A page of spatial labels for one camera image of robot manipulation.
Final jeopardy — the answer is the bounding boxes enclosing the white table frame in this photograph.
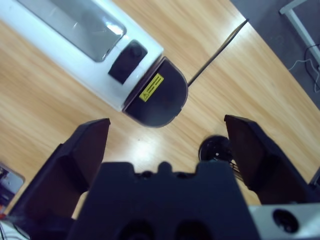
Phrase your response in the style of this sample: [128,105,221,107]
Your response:
[279,0,320,66]

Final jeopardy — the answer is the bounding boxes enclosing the black power cord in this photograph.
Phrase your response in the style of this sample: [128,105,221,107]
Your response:
[187,18,250,86]

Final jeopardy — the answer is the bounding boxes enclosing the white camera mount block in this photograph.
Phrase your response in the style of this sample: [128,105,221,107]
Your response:
[0,162,26,216]

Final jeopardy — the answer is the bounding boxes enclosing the black capsule holder with rods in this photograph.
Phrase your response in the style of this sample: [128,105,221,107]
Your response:
[198,134,242,183]

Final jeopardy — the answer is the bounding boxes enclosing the grey coffee machine lever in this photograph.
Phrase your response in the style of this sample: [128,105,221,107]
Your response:
[16,0,127,63]

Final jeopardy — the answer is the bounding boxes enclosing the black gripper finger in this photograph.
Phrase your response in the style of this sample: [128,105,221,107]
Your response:
[9,118,111,226]
[224,114,318,205]

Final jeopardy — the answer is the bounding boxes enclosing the white capsule coffee machine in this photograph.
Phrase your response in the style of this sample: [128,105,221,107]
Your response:
[0,0,188,128]

